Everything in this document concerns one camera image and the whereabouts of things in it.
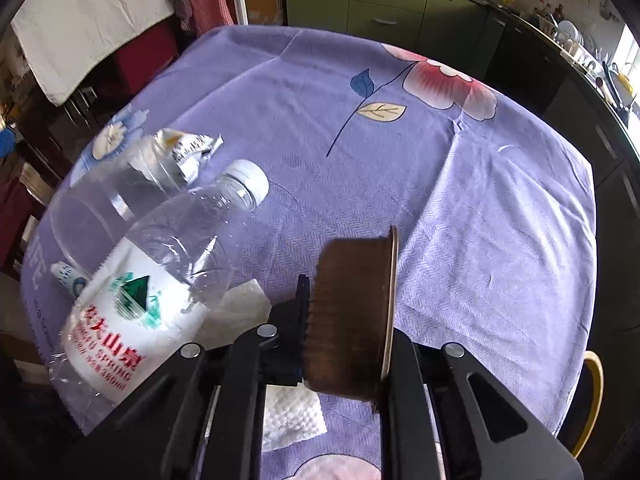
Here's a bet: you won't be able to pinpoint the white hanging cloth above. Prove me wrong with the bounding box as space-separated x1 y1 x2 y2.
10 0 176 107

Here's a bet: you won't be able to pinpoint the dark condiment bottles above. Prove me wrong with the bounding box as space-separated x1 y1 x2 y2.
532 2 566 23

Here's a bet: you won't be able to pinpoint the black pan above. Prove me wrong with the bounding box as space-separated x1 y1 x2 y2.
600 60 628 113

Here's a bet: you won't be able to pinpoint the white dish rack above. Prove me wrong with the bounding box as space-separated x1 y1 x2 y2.
547 15 596 61

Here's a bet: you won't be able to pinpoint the white paper napkin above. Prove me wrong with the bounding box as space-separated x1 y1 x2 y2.
200 279 328 453

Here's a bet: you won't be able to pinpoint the clear plastic cup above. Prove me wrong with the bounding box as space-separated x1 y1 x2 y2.
47 135 191 273

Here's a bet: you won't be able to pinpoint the silver wrapper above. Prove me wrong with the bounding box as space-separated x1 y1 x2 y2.
127 127 224 191

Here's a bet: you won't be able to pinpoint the dark lower cabinets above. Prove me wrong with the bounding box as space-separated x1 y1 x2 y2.
480 10 640 321

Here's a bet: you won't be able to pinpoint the blue bin with yellow rim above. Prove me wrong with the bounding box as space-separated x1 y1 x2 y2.
570 350 606 461

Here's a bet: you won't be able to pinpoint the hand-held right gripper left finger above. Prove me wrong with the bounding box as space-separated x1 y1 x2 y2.
100 274 313 480

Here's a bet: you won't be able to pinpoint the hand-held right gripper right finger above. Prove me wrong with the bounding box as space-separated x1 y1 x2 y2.
380 329 585 480

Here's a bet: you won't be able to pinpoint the brown ribbed foil cup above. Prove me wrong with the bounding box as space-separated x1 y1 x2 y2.
302 225 399 413

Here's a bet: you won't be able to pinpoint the purple floral tablecloth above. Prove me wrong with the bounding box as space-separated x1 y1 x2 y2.
20 25 598 480

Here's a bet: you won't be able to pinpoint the clear plastic bottle white label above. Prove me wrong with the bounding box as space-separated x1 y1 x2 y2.
50 159 271 406

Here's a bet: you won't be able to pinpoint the green lower cabinets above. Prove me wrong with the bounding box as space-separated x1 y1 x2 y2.
282 0 491 61

